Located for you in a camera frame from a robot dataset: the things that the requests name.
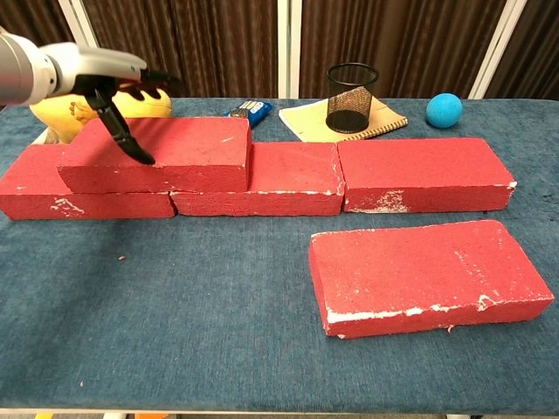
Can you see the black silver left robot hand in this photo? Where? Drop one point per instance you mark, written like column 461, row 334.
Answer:
column 96, row 67

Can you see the red foam brick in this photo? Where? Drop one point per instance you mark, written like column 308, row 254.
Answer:
column 419, row 270
column 30, row 192
column 292, row 170
column 419, row 168
column 188, row 144

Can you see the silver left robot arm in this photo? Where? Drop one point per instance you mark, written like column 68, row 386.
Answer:
column 19, row 72

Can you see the yellow plush animal toy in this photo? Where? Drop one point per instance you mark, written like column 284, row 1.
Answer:
column 57, row 113

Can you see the brown pleated curtain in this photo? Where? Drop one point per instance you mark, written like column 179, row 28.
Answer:
column 30, row 22
column 537, row 52
column 415, row 35
column 196, row 43

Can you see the small white grey object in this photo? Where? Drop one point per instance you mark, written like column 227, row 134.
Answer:
column 47, row 137

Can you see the blue cookie packet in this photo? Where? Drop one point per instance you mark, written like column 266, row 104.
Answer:
column 260, row 111

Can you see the spiral notebook with tan cover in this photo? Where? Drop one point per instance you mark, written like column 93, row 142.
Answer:
column 305, row 120

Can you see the blue table cloth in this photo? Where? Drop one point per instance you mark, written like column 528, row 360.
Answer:
column 174, row 305

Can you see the black mesh pen cup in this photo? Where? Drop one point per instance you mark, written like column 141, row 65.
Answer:
column 351, row 105

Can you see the blue ball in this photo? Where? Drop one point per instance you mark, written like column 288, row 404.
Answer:
column 444, row 110

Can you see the white frame post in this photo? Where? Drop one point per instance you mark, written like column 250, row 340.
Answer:
column 289, row 48
column 498, row 48
column 80, row 26

